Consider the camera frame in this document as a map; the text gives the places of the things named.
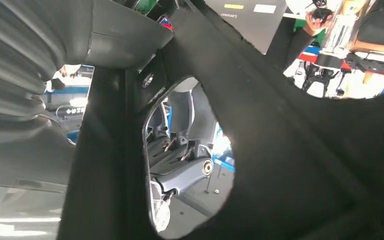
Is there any clear bottle black lid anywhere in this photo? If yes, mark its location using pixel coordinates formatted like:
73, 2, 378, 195
317, 0, 368, 69

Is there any grey laptop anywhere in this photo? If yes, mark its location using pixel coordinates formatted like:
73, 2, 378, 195
204, 0, 290, 55

